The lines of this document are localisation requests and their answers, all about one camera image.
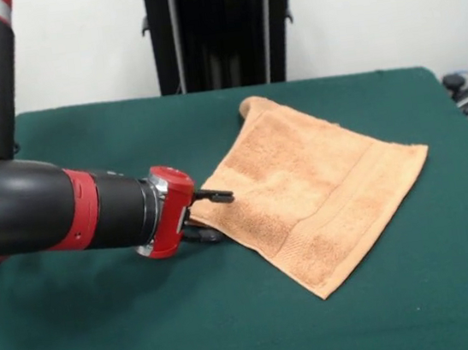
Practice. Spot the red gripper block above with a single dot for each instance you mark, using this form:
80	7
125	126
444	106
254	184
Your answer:
174	213

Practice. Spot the tan terry towel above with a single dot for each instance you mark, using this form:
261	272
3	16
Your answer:
313	190

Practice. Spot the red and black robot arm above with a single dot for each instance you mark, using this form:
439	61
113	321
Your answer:
26	202

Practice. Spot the dark green table cloth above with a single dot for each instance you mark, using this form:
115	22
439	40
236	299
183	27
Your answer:
150	324

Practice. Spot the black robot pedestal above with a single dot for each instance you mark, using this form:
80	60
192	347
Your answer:
220	34

